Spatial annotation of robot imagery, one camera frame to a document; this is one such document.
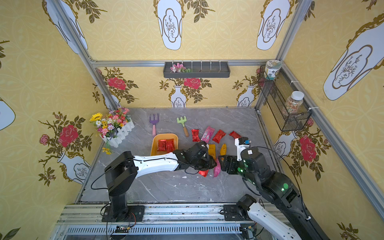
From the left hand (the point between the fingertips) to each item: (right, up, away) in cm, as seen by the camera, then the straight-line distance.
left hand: (211, 162), depth 83 cm
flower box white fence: (-58, +19, +6) cm, 62 cm away
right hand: (+4, +7, -17) cm, 19 cm away
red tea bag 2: (-9, +14, +18) cm, 24 cm away
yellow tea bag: (+8, +4, +9) cm, 13 cm away
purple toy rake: (-40, +22, +30) cm, 54 cm away
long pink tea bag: (0, +14, +18) cm, 23 cm away
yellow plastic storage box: (-35, +4, +10) cm, 36 cm away
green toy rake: (-18, +23, +30) cm, 42 cm away
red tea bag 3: (+8, +14, +19) cm, 25 cm away
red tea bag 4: (-4, -6, 0) cm, 7 cm away
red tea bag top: (+18, +13, +18) cm, 29 cm away
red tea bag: (-25, +7, +14) cm, 30 cm away
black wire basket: (+45, +42, +18) cm, 64 cm away
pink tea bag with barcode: (+4, -4, +1) cm, 5 cm away
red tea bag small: (-30, +7, +14) cm, 34 cm away
